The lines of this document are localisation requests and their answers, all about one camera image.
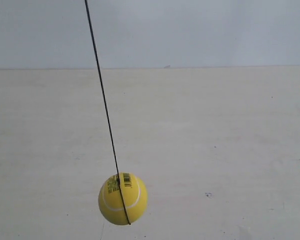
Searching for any yellow tennis ball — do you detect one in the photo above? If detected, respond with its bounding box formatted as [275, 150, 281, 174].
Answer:
[98, 172, 148, 226]

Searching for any black hanging string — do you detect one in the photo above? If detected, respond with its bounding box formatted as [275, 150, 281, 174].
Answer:
[84, 0, 132, 226]

